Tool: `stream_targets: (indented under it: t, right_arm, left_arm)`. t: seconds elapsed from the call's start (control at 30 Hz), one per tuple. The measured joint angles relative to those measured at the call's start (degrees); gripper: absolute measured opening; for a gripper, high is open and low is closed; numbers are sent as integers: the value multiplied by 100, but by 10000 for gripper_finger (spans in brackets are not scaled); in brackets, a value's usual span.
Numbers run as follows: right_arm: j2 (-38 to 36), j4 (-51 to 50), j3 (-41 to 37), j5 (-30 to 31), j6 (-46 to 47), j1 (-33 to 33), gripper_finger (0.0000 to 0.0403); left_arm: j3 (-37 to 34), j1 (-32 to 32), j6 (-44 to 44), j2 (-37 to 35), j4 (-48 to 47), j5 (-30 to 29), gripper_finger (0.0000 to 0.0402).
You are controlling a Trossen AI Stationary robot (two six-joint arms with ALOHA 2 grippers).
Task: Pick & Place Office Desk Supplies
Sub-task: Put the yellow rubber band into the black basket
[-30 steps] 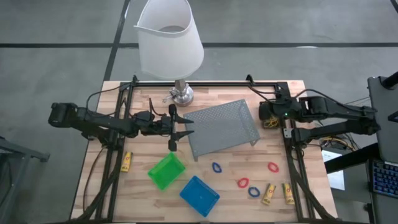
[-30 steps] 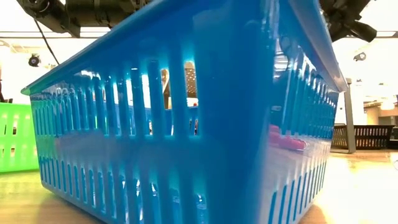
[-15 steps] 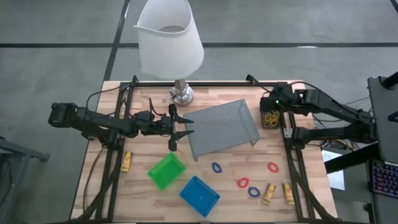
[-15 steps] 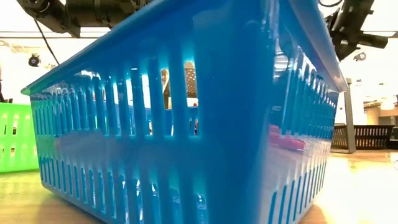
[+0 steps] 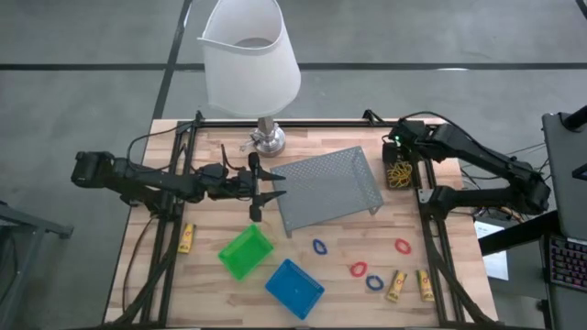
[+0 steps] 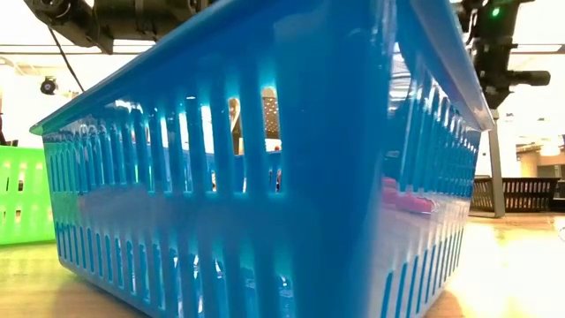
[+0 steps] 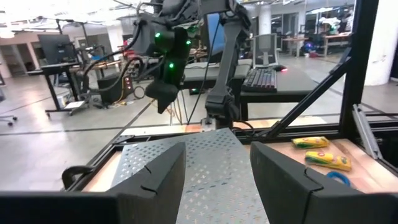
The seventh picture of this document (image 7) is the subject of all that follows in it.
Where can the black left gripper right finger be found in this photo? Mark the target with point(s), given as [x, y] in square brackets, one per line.
[289, 186]

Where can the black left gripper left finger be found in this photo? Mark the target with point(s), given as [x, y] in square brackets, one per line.
[155, 186]

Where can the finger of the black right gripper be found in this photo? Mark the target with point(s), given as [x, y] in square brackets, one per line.
[160, 105]
[166, 105]

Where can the yellow crayon box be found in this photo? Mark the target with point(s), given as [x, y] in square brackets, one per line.
[328, 160]
[311, 142]

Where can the grey perforated metal riser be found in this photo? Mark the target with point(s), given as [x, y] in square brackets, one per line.
[214, 161]

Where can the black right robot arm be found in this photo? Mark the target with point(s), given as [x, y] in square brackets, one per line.
[228, 62]

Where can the black standing desk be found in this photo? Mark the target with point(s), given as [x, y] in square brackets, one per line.
[59, 67]

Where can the black computer case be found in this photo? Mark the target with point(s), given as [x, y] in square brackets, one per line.
[112, 90]

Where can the black computer monitor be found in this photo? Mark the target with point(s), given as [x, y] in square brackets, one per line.
[56, 48]
[214, 34]

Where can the silver metal brace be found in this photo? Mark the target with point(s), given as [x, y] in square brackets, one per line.
[367, 133]

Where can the black backlit keyboard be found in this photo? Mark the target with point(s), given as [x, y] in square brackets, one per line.
[259, 80]

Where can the black computer mouse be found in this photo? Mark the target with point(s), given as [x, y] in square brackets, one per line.
[279, 67]

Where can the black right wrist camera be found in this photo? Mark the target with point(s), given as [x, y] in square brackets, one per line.
[144, 39]

